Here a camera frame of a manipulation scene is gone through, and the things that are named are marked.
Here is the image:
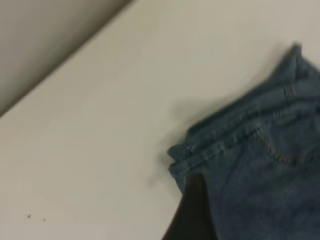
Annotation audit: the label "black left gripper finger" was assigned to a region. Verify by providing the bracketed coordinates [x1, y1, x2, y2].
[161, 173, 219, 240]

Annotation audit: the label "blue denim jeans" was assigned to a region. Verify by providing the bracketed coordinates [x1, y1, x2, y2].
[166, 42, 320, 240]

